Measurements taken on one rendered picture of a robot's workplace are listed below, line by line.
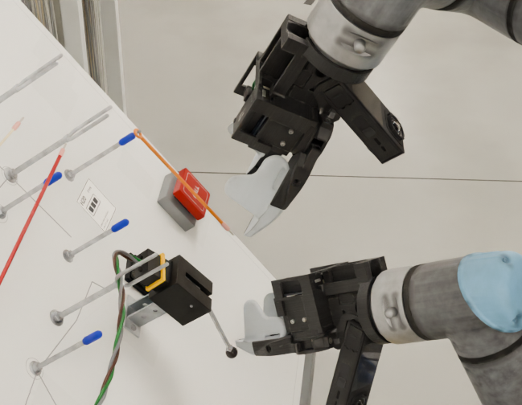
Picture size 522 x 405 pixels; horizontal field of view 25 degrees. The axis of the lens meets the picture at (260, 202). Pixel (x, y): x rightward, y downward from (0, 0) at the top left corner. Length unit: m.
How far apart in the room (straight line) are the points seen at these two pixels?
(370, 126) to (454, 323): 0.20
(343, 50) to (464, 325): 0.29
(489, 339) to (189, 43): 3.12
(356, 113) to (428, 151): 2.52
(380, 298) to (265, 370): 0.36
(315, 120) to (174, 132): 2.61
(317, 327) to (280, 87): 0.28
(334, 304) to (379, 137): 0.21
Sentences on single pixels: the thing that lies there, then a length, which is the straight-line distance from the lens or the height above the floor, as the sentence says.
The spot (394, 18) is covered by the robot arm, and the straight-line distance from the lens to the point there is 0.98.
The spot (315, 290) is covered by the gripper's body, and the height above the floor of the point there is 1.18.
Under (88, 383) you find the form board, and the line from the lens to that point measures 1.19.
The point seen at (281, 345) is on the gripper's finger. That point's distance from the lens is 1.22.
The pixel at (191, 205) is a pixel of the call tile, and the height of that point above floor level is 1.11.
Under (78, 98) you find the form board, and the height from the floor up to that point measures 1.24.
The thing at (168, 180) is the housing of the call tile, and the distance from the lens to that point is 1.46.
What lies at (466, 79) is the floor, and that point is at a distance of 3.97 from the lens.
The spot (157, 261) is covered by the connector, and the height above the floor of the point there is 1.19.
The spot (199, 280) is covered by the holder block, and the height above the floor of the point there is 1.15.
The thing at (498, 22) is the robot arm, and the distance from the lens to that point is 1.01.
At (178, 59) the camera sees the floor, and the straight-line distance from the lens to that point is 4.04.
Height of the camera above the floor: 1.95
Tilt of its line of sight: 36 degrees down
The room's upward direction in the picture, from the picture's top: straight up
